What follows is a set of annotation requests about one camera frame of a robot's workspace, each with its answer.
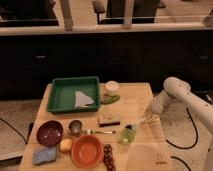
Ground small white bowl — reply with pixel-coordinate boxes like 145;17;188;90
105;81;119;95

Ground wooden block sponge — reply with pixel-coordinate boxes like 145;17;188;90
98;114;120;127

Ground small metal cup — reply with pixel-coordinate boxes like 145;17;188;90
69;120;82;136

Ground green plastic cup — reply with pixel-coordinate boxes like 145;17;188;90
119;128;135;145

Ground black head dish brush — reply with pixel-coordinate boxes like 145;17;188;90
125;118;148;131

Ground blue sponge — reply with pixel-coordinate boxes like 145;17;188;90
33;147;57;165

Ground white folded cloth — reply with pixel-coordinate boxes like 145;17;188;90
75;91;94;107

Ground black floor cable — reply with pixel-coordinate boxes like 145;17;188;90
165;107;200;150

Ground green toy vegetable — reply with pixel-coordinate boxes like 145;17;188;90
101;95;120;105

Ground orange bowl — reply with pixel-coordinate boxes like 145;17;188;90
71;135;104;169

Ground green plastic tray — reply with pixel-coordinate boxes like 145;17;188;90
46;76;100;114

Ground black chair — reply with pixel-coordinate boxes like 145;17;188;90
92;0;166;25

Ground gold fork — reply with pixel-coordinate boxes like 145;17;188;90
82;129;116;135

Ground purple toy grapes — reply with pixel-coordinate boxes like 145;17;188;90
103;144;116;171

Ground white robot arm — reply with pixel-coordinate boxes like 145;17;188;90
148;77;213;171

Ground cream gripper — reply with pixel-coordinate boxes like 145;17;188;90
143;98;165;124

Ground dark red bowl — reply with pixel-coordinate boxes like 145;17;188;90
36;120;63;147

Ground yellow toy potato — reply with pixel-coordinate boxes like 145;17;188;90
60;139;72;152

